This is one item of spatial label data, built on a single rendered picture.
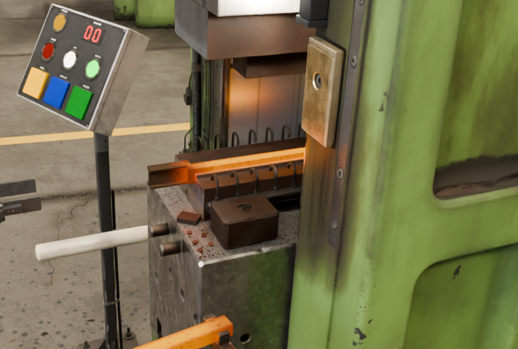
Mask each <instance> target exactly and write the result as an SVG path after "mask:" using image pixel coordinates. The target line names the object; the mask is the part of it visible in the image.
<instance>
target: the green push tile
mask: <svg viewBox="0 0 518 349"><path fill-rule="evenodd" d="M93 95H94V93H92V92H90V91H87V90H85V89H83V88H80V87H78V86H74V88H73V91H72V94H71V96H70V98H69V101H68V104H67V106H66V109H65V112H66V113H68V114H70V115H72V116H75V117H76V118H78V119H81V120H84V118H85V116H86V113H87V110H88V108H89V104H90V103H91V100H92V98H93Z"/></svg>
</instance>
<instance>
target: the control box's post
mask: <svg viewBox="0 0 518 349"><path fill-rule="evenodd" d="M93 138H94V148H95V157H96V182H97V196H98V209H99V228H100V230H101V232H107V231H112V230H113V222H112V205H111V189H110V174H109V137H108V136H104V135H102V134H98V133H95V132H93ZM101 261H102V274H103V298H104V300H105V302H106V303H108V302H112V301H115V300H116V284H115V268H114V252H113V247H112V248H108V249H103V250H101ZM104 310H105V326H106V339H107V346H108V349H111V347H110V345H111V342H112V341H115V344H116V349H119V346H118V330H117V314H116V304H110V305H106V306H105V305H104Z"/></svg>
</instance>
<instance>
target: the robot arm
mask: <svg viewBox="0 0 518 349"><path fill-rule="evenodd" d="M27 193H36V186H35V178H30V179H24V180H14V181H8V182H3V183H0V198H1V197H6V196H16V195H21V194H27ZM39 210H42V204H41V197H40V195H38V196H29V197H23V198H18V199H13V200H3V201H2V204H0V223H1V222H3V221H5V216H10V215H15V214H20V213H28V212H34V211H39Z"/></svg>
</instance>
